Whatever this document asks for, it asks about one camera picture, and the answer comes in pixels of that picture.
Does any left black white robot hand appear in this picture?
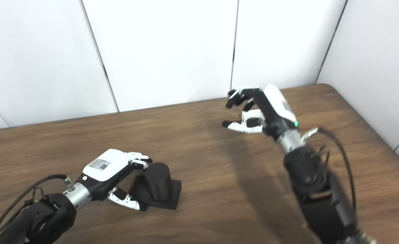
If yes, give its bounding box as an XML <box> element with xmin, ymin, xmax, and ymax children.
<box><xmin>75</xmin><ymin>149</ymin><xmax>152</xmax><ymax>211</ymax></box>

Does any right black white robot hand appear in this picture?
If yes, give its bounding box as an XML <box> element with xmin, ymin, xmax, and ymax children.
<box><xmin>222</xmin><ymin>84</ymin><xmax>300</xmax><ymax>139</ymax></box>

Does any black peg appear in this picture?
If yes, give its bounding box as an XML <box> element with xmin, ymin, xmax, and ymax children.
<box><xmin>130</xmin><ymin>162</ymin><xmax>182</xmax><ymax>210</ymax></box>

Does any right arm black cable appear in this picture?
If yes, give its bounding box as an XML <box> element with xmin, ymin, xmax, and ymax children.
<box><xmin>301</xmin><ymin>127</ymin><xmax>358</xmax><ymax>217</ymax></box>

